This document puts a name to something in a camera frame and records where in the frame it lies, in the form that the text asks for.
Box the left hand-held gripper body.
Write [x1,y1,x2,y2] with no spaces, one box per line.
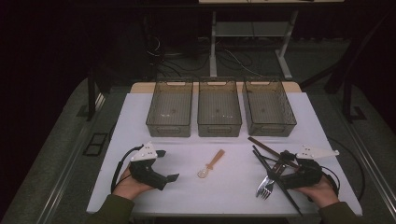
[129,141,169,191]

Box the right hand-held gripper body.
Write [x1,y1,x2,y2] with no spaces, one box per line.
[279,144,340,189]

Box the metal fork with wooden handle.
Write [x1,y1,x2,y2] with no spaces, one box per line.
[255,162,286,200]

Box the brown chopstick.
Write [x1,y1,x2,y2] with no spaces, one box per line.
[247,136,301,170]
[260,153,284,164]

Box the clear spoon with wooden handle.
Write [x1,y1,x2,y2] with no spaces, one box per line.
[196,148,226,179]

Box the clear plastic bin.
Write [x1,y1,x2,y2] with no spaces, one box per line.
[145,78,194,138]
[196,77,243,138]
[242,77,298,138]

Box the person's left hand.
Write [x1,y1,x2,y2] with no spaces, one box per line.
[112,167,155,201]

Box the person's right hand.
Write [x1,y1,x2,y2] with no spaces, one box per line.
[293,175,340,209]

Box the white table sheet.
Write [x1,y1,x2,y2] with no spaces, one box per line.
[86,91,363,217]

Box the black metal stand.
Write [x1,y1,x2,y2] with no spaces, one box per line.
[86,66,108,122]
[325,15,396,123]

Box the right hand-held gripper cable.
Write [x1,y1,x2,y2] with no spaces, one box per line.
[320,166,342,195]

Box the hand-held gripper cable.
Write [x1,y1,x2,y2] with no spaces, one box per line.
[320,166,342,195]
[110,145,144,194]

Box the left hand-held gripper cable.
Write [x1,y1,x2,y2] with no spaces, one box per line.
[110,145,144,194]

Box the black cable beside table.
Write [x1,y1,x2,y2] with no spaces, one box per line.
[326,135,366,201]

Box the black floor cable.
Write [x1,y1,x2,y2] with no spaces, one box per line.
[155,52,210,78]

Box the white floor cable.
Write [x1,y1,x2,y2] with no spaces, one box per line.
[223,49,264,77]

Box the white metal desk frame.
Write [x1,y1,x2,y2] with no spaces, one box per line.
[199,0,345,80]

